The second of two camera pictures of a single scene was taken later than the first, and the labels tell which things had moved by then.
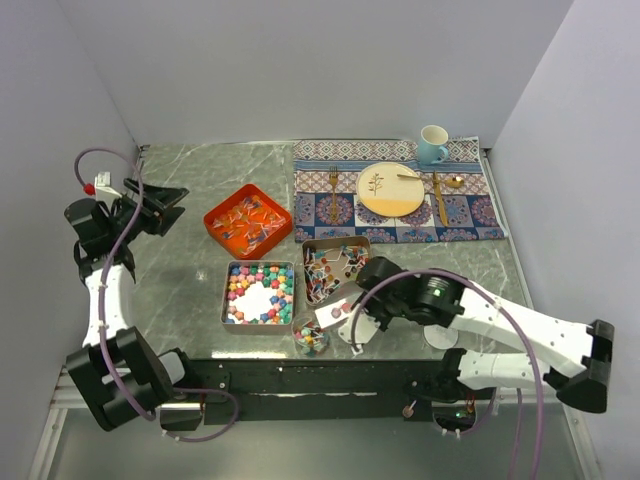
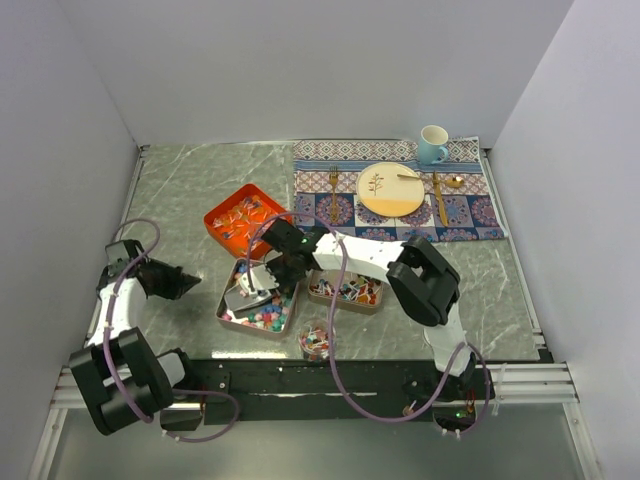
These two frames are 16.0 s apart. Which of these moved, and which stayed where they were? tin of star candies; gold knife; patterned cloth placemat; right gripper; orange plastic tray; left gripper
Moved: right gripper; left gripper
Stayed: orange plastic tray; tin of star candies; gold knife; patterned cloth placemat
